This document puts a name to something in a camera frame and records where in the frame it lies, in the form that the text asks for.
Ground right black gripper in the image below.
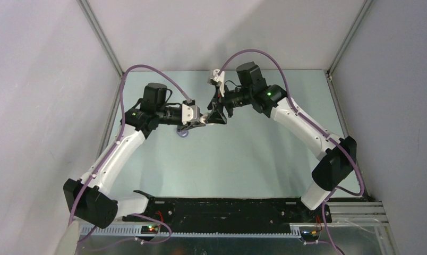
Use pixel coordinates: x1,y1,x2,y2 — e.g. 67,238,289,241
206,83,253,124

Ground purple earbud charging case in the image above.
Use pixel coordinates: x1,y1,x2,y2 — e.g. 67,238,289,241
176,131,189,138

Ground white earbud charging case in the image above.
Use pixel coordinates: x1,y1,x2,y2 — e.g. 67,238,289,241
199,113,209,124

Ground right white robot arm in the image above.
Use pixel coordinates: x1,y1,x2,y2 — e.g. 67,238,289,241
203,62,357,222

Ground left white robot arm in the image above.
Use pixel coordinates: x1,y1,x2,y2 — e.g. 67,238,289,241
63,83,201,229

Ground left circuit board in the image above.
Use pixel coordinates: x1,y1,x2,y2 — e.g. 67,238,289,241
140,225,160,235

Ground circuit board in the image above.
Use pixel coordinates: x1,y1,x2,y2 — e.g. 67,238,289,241
300,231,320,245
140,225,160,235

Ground right circuit board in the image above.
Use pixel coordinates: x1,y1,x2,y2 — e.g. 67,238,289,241
300,231,320,245

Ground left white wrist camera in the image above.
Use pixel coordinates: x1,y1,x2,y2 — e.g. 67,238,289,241
181,100,201,125

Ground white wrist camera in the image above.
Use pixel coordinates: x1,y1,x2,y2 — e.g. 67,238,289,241
181,100,201,125
208,69,225,97

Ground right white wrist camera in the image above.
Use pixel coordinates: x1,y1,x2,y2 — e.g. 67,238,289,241
208,69,225,97

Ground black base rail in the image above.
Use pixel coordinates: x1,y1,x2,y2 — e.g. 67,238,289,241
143,194,332,234

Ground left aluminium frame post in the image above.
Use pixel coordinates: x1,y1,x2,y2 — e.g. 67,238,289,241
76,0,124,77

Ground aluminium frame post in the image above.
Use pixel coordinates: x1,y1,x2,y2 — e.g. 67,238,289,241
76,0,124,77
327,0,375,76

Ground right aluminium frame post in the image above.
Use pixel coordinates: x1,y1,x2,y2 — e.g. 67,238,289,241
327,0,375,76

